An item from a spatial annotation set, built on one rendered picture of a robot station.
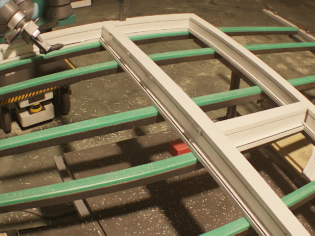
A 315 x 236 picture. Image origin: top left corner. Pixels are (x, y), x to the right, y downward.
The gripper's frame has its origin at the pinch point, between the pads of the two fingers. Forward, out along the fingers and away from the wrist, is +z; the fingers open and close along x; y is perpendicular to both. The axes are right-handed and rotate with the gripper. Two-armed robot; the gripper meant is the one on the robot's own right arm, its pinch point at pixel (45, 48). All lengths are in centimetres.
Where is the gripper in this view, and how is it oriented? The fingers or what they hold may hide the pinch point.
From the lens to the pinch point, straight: 160.9
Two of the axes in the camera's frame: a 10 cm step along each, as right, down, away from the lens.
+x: -3.5, 1.1, 9.3
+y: 6.0, -7.4, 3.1
